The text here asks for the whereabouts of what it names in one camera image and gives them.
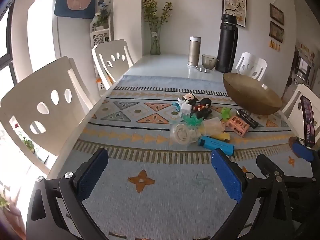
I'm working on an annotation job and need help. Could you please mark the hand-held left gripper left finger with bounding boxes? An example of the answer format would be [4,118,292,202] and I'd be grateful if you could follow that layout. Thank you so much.
[26,148,109,240]

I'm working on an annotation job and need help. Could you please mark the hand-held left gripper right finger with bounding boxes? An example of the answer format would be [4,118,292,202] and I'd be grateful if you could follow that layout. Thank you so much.
[211,148,297,240]

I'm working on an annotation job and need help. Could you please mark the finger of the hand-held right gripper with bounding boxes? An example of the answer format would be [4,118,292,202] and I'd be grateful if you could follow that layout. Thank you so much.
[292,142,320,178]
[256,154,318,183]

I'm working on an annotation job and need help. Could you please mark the yellow wooden block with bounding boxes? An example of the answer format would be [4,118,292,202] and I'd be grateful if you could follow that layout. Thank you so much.
[210,133,232,142]

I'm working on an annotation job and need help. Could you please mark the orange printed box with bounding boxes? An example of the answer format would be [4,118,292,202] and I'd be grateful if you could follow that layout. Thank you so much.
[226,115,250,138]

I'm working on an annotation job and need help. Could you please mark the black box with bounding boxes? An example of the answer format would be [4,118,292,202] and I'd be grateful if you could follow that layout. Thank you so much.
[235,109,258,129]

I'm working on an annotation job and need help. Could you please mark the clear plastic cup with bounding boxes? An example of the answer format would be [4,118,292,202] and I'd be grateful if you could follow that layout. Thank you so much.
[200,117,225,134]

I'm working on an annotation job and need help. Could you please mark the teal spiky plastic toy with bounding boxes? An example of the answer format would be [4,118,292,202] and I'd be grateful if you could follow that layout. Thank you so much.
[181,115,203,128]

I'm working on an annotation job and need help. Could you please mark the amber ribbed glass bowl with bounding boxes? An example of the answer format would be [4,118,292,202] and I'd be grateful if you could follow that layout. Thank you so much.
[222,72,283,116]

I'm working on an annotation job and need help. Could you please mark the black figurine with red detail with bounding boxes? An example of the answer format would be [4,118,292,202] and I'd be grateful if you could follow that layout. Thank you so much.
[192,97,212,119]

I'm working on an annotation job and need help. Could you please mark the small black-haired figurine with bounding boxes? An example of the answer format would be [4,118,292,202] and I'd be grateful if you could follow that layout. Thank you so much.
[179,93,199,108]

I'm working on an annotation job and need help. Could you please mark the white dining chair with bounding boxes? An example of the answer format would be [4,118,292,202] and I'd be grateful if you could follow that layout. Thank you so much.
[234,52,268,82]
[0,56,94,178]
[281,84,320,140]
[92,39,134,90]

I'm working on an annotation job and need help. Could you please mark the patterned woven table mat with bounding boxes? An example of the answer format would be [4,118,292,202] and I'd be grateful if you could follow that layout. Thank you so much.
[47,75,320,240]

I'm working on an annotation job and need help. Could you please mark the red flowering plant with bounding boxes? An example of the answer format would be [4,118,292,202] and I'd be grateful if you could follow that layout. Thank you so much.
[14,122,37,153]

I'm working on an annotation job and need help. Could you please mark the dark wooden cabinet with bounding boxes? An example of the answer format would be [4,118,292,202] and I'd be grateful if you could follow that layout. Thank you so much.
[287,42,315,90]

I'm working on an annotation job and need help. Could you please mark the large black thermos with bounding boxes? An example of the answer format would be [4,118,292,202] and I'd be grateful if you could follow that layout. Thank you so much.
[215,14,239,73]

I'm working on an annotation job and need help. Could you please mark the steel tumbler with white lid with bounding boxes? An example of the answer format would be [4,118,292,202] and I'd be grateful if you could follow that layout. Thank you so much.
[188,36,201,67]

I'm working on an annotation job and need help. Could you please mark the white carved shelf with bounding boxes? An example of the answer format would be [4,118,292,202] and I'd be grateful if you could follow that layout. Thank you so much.
[89,14,114,90]

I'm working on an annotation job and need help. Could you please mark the glass vase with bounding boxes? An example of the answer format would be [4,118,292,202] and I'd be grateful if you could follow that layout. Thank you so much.
[149,26,161,55]

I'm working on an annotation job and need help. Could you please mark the white refrigerator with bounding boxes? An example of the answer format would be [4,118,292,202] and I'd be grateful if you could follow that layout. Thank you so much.
[12,0,97,80]

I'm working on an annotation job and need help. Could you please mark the blue artificial flowers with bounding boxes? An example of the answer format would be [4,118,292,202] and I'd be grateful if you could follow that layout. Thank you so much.
[96,0,112,27]

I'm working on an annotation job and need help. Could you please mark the blue cloth refrigerator cover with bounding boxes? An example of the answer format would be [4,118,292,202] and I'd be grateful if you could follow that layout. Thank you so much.
[54,0,96,19]

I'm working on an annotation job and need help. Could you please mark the yellow flower bouquet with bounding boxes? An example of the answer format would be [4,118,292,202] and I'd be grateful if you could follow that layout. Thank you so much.
[142,0,173,30]

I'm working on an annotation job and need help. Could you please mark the framed wall picture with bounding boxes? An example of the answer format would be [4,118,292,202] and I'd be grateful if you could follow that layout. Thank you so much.
[269,21,284,43]
[269,3,284,25]

